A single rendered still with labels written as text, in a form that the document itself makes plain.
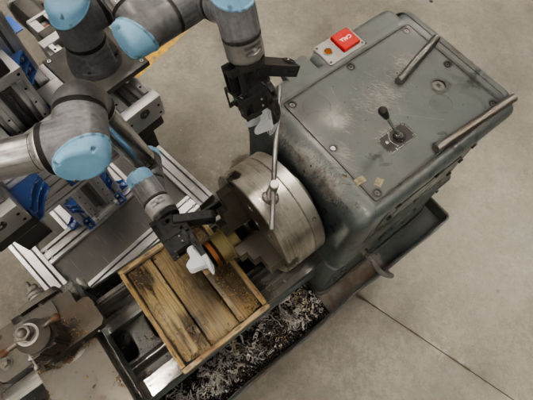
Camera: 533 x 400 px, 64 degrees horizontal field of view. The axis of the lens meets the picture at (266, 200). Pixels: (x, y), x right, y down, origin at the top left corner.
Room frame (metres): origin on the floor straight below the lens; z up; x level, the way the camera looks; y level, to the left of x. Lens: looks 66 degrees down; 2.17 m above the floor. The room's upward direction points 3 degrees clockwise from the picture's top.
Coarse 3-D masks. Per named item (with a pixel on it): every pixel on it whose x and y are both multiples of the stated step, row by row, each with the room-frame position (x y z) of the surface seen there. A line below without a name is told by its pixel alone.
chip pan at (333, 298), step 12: (420, 216) 0.68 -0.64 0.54; (432, 216) 0.69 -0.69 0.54; (408, 228) 0.63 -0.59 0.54; (420, 228) 0.63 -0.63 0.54; (396, 240) 0.57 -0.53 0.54; (408, 240) 0.57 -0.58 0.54; (384, 252) 0.52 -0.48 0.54; (396, 252) 0.52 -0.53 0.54; (384, 264) 0.47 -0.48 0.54; (348, 276) 0.41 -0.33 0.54; (360, 276) 0.42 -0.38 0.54; (372, 276) 0.42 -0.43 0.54; (336, 288) 0.36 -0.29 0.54; (348, 288) 0.37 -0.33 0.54; (324, 300) 0.32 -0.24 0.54; (336, 300) 0.32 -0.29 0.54
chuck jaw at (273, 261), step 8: (256, 232) 0.37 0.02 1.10; (248, 240) 0.35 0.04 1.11; (256, 240) 0.35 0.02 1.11; (264, 240) 0.35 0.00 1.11; (240, 248) 0.33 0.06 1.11; (248, 248) 0.33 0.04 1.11; (256, 248) 0.33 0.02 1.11; (264, 248) 0.33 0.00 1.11; (272, 248) 0.33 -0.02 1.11; (240, 256) 0.30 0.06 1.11; (248, 256) 0.31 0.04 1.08; (256, 256) 0.31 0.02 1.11; (264, 256) 0.31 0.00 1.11; (272, 256) 0.31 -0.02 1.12; (280, 256) 0.31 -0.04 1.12; (256, 264) 0.29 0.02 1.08; (264, 264) 0.29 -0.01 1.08; (272, 264) 0.29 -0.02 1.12; (280, 264) 0.29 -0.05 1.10; (288, 264) 0.29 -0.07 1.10; (272, 272) 0.27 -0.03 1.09
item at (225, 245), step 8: (216, 232) 0.37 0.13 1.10; (232, 232) 0.37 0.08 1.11; (208, 240) 0.35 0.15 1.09; (216, 240) 0.34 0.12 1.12; (224, 240) 0.34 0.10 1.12; (232, 240) 0.34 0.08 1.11; (240, 240) 0.35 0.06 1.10; (208, 248) 0.32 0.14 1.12; (216, 248) 0.32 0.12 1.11; (224, 248) 0.32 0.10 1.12; (232, 248) 0.32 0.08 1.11; (216, 256) 0.30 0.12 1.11; (224, 256) 0.30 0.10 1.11; (232, 256) 0.31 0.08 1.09; (216, 264) 0.28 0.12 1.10
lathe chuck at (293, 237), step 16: (256, 160) 0.53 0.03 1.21; (224, 176) 0.49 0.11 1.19; (240, 176) 0.48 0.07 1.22; (256, 176) 0.47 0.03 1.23; (240, 192) 0.43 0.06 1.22; (256, 192) 0.43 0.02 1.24; (288, 192) 0.43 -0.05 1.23; (256, 208) 0.39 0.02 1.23; (288, 208) 0.40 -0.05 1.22; (256, 224) 0.39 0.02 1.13; (288, 224) 0.36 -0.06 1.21; (304, 224) 0.37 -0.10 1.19; (272, 240) 0.34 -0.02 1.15; (288, 240) 0.33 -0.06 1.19; (304, 240) 0.34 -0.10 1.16; (288, 256) 0.30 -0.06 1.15; (304, 256) 0.32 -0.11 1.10
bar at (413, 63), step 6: (432, 36) 0.92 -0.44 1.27; (438, 36) 0.92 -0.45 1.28; (432, 42) 0.89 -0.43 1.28; (426, 48) 0.87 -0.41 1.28; (420, 54) 0.85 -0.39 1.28; (426, 54) 0.86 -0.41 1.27; (414, 60) 0.83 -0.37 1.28; (420, 60) 0.83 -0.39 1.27; (408, 66) 0.81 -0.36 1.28; (414, 66) 0.81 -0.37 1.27; (402, 72) 0.78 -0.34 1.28; (408, 72) 0.79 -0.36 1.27; (396, 78) 0.77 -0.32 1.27; (402, 78) 0.76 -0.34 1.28
